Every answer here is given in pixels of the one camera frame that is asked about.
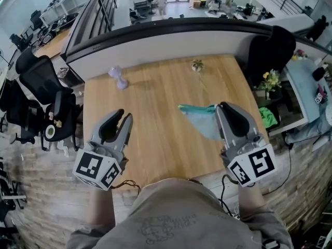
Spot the lilac hourglass-shaped ornament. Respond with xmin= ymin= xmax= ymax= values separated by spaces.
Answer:
xmin=107 ymin=65 xmax=129 ymax=90

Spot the yellow flower plant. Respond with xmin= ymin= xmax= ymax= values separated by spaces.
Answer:
xmin=260 ymin=68 xmax=283 ymax=93

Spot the person's beige printed shirt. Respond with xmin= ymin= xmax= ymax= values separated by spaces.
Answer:
xmin=64 ymin=177 xmax=294 ymax=249

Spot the pale blue table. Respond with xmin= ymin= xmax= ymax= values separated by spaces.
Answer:
xmin=283 ymin=58 xmax=332 ymax=126

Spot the colourful flower bunch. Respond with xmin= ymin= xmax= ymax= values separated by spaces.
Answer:
xmin=291 ymin=49 xmax=307 ymax=62

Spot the white metal-frame table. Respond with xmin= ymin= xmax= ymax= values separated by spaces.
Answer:
xmin=38 ymin=0 xmax=79 ymax=29

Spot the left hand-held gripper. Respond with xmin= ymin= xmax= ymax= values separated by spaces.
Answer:
xmin=72 ymin=109 xmax=134 ymax=191

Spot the white round bowl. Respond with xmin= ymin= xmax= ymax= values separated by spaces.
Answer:
xmin=44 ymin=124 xmax=56 ymax=140

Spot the white partition with black rail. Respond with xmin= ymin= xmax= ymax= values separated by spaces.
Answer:
xmin=60 ymin=16 xmax=332 ymax=80

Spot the person's right forearm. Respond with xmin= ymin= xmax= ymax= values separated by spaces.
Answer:
xmin=237 ymin=181 xmax=266 ymax=219

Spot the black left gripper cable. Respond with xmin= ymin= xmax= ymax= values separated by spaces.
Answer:
xmin=112 ymin=179 xmax=142 ymax=195

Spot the small potted plant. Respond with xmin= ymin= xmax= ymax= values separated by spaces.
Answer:
xmin=191 ymin=59 xmax=206 ymax=73

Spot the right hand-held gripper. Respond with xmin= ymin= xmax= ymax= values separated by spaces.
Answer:
xmin=215 ymin=102 xmax=278 ymax=188

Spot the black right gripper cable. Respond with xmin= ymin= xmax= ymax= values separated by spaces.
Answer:
xmin=218 ymin=173 xmax=236 ymax=216

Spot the light blue cloth pouch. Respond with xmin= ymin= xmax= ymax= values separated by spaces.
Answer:
xmin=177 ymin=103 xmax=222 ymax=142

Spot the green cloth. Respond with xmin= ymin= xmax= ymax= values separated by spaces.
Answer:
xmin=258 ymin=106 xmax=279 ymax=130

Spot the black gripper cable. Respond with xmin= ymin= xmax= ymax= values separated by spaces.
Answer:
xmin=218 ymin=173 xmax=236 ymax=216
xmin=112 ymin=179 xmax=142 ymax=195

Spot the person's left forearm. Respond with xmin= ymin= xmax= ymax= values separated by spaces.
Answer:
xmin=85 ymin=185 xmax=116 ymax=228

